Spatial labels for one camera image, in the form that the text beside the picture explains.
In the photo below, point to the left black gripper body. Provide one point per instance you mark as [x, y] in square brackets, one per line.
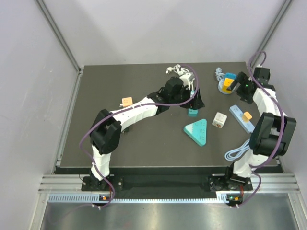
[183, 95]

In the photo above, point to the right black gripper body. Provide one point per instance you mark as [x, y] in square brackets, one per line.
[242, 90]

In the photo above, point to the teal rectangular power strip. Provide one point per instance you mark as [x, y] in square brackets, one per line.
[192, 112]

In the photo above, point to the yellow cube plug adapter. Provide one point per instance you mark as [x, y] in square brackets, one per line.
[226, 84]

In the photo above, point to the round light blue socket base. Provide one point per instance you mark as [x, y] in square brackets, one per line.
[220, 85]

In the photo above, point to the teal triangular power strip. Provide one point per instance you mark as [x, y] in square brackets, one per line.
[197, 131]

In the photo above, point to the white cube plug adapter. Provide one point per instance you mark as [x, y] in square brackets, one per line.
[219, 120]

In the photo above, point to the peach cube plug adapter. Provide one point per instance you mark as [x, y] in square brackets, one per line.
[127, 101]

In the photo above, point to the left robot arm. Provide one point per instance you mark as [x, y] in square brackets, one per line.
[107, 127]

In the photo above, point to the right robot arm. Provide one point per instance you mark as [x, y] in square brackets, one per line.
[273, 132]

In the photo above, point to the blue cube plug adapter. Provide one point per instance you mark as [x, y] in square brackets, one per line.
[230, 75]

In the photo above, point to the orange plug adapter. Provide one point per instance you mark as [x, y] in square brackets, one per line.
[246, 116]

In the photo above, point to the light blue power strip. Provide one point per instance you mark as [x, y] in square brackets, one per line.
[237, 114]

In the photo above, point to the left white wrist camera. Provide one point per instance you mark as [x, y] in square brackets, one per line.
[188, 80]

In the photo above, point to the right aluminium frame post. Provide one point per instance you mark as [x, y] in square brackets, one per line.
[285, 6]

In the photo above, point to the aluminium frame post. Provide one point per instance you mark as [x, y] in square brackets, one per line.
[58, 34]
[285, 6]

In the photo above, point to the front aluminium frame rail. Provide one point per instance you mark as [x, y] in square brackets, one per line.
[270, 183]

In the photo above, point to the white slotted cable duct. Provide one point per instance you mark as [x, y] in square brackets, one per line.
[101, 199]

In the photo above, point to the left aluminium frame post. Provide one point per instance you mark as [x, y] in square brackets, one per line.
[58, 34]

